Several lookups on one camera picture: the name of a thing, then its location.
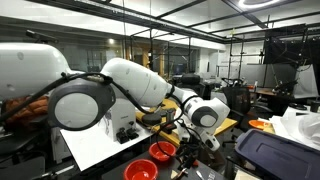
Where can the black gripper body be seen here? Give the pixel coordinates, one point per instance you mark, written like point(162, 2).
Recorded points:
point(190, 150)

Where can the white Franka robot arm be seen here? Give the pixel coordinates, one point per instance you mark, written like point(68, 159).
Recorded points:
point(140, 80)

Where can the small red cone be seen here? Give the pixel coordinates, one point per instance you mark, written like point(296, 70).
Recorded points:
point(196, 163)

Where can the metal spoon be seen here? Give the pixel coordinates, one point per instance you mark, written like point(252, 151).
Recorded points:
point(199, 175)

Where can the tan triangular paper scrap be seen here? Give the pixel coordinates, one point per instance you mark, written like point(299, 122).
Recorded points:
point(173, 175)

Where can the red plastic bowl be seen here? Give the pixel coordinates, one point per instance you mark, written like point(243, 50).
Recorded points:
point(165, 154)
point(140, 170)

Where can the black box red label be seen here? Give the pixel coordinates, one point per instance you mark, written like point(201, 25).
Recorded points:
point(169, 128)

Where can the black cylinder speaker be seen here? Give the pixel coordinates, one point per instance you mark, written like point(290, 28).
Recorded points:
point(170, 115)

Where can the wooden desk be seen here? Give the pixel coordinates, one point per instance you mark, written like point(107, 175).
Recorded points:
point(226, 125)

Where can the black oval cushion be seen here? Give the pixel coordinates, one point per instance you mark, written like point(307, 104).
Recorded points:
point(151, 119)

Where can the black clamp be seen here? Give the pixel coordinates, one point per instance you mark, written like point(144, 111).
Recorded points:
point(132, 132)
point(122, 136)

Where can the black office chair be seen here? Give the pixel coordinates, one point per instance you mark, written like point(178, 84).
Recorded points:
point(191, 81)
point(238, 100)

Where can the orange plate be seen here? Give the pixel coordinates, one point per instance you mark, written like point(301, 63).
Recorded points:
point(257, 124)

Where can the white box dog print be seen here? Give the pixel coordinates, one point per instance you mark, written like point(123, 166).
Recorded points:
point(121, 116)

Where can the dark blue bin lid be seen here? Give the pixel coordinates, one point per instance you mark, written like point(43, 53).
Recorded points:
point(276, 156)

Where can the white board platform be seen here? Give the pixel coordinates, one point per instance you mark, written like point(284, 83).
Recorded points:
point(86, 146)

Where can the grey partition board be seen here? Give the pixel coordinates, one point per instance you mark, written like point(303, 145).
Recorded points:
point(256, 75)

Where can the white crumpled sheets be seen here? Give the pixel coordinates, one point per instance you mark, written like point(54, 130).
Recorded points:
point(296, 128)

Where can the white hanging cloth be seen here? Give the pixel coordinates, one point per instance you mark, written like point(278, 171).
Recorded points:
point(306, 83)

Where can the black curtain backdrop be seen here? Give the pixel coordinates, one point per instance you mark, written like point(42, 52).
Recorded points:
point(286, 43)

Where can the orange puffer jacket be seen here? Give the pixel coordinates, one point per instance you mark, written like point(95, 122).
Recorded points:
point(30, 108)

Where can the black padded chair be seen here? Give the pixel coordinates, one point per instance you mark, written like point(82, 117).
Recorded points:
point(16, 143)

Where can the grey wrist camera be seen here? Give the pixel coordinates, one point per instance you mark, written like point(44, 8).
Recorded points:
point(212, 143)

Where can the black camera boom stand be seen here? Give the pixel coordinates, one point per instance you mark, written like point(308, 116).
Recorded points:
point(40, 35)

